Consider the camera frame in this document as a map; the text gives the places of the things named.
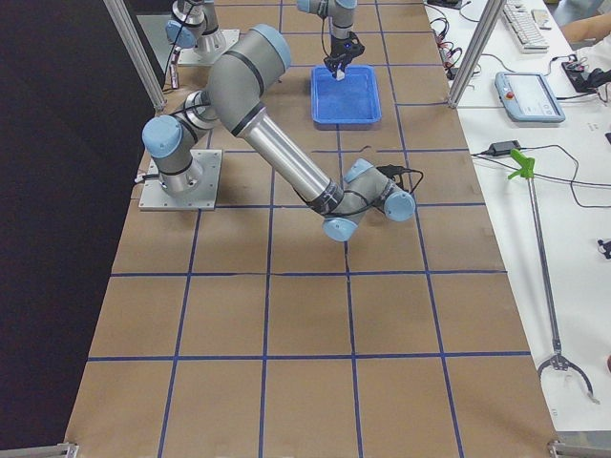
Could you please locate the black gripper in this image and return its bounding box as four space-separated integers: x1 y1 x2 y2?
324 31 365 77

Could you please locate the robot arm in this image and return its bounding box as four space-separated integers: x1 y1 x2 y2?
164 1 365 78
142 24 416 241

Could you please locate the blue plastic tray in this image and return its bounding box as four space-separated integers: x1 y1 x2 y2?
310 65 382 130

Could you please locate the black power brick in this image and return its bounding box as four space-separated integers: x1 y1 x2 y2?
487 140 521 156

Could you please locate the white keyboard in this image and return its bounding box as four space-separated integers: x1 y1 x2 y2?
501 1 549 53

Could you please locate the teach pendant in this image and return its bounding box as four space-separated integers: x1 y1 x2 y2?
495 72 565 123

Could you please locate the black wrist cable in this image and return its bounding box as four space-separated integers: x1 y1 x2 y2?
376 164 425 197
320 0 333 61

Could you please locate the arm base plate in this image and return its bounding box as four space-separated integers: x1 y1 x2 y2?
138 148 223 211
178 29 240 67

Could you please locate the aluminium frame post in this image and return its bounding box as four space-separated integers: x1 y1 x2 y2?
448 0 505 109

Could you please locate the green handled reach grabber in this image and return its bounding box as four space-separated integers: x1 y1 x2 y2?
506 148 601 406

